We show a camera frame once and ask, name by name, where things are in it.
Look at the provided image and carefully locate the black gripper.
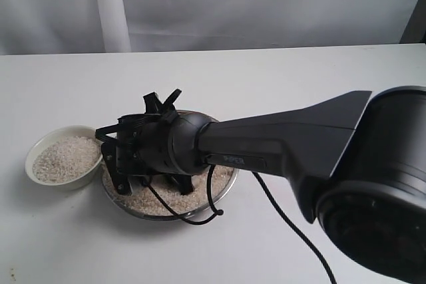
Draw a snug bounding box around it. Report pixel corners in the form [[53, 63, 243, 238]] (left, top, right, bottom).
[[101, 112, 194, 195]]

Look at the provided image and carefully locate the steel pan of rice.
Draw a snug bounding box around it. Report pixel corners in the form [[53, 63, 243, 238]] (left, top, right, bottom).
[[95, 110, 238, 224]]

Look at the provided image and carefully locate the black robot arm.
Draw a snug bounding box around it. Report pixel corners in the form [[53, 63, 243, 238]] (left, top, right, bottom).
[[95, 86, 425, 283]]

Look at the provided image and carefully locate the white ceramic bowl with rice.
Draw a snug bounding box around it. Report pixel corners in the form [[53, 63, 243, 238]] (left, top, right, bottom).
[[25, 126, 102, 191]]

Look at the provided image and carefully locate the white curtain backdrop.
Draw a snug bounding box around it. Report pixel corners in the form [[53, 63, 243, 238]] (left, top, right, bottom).
[[1, 0, 418, 55]]

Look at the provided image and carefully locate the black cable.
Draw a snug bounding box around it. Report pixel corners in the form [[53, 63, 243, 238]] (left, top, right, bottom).
[[95, 88, 339, 284]]

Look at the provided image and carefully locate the dark frame post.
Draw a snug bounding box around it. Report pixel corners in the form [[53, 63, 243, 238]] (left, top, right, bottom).
[[400, 0, 425, 44]]

